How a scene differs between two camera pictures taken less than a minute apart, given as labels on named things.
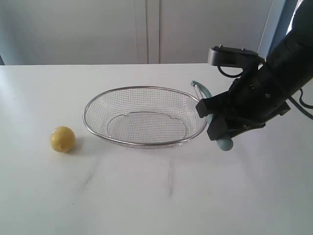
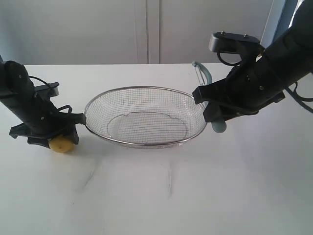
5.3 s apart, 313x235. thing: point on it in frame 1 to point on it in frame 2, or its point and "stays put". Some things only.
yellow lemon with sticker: x=62 y=139 stays put
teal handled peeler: x=225 y=143 to x=218 y=126
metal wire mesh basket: x=144 y=116 stays put
